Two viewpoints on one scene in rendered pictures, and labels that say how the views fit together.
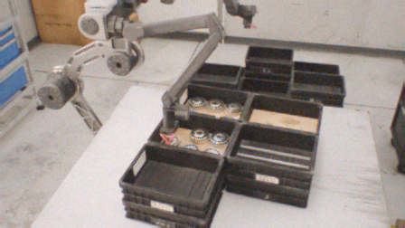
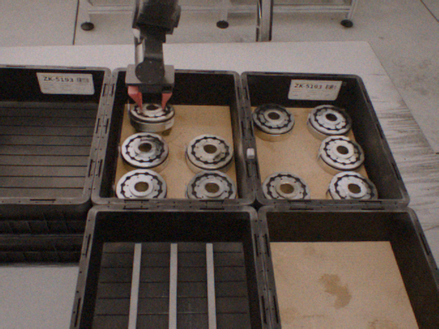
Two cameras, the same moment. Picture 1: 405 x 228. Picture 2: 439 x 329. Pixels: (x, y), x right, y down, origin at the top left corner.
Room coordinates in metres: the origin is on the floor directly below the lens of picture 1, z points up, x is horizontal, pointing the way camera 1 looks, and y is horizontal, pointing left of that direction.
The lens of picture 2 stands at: (1.45, -0.63, 1.61)
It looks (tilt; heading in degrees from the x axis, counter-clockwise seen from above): 48 degrees down; 64
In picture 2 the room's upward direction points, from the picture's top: 6 degrees clockwise
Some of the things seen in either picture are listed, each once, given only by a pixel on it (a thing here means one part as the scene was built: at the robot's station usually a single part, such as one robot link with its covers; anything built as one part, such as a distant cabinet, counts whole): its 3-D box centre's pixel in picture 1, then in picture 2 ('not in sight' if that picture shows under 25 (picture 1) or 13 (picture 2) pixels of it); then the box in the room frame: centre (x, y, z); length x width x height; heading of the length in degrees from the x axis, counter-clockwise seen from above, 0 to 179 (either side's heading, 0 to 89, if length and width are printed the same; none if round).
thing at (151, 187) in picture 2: not in sight; (141, 187); (1.56, -0.04, 0.86); 0.05 x 0.05 x 0.01
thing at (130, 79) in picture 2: (169, 122); (149, 66); (1.64, 0.17, 1.00); 0.10 x 0.07 x 0.07; 162
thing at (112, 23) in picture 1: (116, 24); not in sight; (1.78, 0.39, 1.45); 0.09 x 0.08 x 0.12; 167
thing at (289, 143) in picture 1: (272, 156); (172, 327); (1.53, -0.34, 0.87); 0.40 x 0.30 x 0.11; 72
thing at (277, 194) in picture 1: (270, 172); not in sight; (1.53, -0.34, 0.76); 0.40 x 0.30 x 0.12; 72
